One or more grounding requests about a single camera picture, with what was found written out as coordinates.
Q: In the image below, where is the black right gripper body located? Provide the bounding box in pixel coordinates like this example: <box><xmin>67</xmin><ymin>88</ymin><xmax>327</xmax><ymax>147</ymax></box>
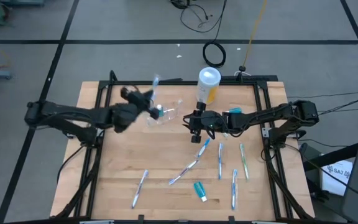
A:
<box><xmin>190</xmin><ymin>101</ymin><xmax>227</xmax><ymax>144</ymax></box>

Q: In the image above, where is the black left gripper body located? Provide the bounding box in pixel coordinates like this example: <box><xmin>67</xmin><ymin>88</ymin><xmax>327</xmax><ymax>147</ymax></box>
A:
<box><xmin>119</xmin><ymin>86</ymin><xmax>161</xmax><ymax>121</ymax></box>

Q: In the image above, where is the blue white toothbrush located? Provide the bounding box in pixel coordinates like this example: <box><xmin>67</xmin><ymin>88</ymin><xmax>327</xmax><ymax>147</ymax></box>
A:
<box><xmin>217</xmin><ymin>142</ymin><xmax>224</xmax><ymax>180</ymax></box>
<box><xmin>162</xmin><ymin>98</ymin><xmax>183</xmax><ymax>115</ymax></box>
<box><xmin>196</xmin><ymin>137</ymin><xmax>212</xmax><ymax>159</ymax></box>
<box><xmin>151</xmin><ymin>73</ymin><xmax>161</xmax><ymax>101</ymax></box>
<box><xmin>231</xmin><ymin>169</ymin><xmax>239</xmax><ymax>211</ymax></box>

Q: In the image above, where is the purple white toothbrush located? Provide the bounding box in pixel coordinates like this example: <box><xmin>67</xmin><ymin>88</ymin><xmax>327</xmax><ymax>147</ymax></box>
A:
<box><xmin>131</xmin><ymin>169</ymin><xmax>150</xmax><ymax>210</ymax></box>
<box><xmin>168</xmin><ymin>158</ymin><xmax>200</xmax><ymax>186</ymax></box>

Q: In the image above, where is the clear acrylic organizer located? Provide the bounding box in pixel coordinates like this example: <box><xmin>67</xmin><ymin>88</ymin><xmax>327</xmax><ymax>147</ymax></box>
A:
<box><xmin>146</xmin><ymin>98</ymin><xmax>185</xmax><ymax>127</ymax></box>

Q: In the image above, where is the white yellow wipes canister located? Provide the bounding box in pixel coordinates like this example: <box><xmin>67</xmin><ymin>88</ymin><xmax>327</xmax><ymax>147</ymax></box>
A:
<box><xmin>196</xmin><ymin>67</ymin><xmax>222</xmax><ymax>106</ymax></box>

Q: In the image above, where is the green white wrapped toothbrush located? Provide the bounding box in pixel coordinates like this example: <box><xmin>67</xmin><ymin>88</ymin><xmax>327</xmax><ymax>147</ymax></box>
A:
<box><xmin>239</xmin><ymin>142</ymin><xmax>250</xmax><ymax>181</ymax></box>

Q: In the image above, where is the white cardboard box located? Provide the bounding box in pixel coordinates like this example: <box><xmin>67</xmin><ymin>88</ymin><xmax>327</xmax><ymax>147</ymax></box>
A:
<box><xmin>321</xmin><ymin>159</ymin><xmax>354</xmax><ymax>197</ymax></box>

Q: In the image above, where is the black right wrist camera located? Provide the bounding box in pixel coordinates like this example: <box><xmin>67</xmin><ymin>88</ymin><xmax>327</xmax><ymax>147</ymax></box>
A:
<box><xmin>206</xmin><ymin>111</ymin><xmax>224</xmax><ymax>128</ymax></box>

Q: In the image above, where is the black coiled floor cable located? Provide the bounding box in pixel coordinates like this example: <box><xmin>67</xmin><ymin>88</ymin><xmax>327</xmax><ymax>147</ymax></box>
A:
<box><xmin>202</xmin><ymin>0</ymin><xmax>228</xmax><ymax>68</ymax></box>

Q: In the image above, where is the yellow hanging cable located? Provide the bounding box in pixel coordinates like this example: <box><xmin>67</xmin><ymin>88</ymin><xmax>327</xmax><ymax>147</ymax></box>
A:
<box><xmin>242</xmin><ymin>0</ymin><xmax>269</xmax><ymax>68</ymax></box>

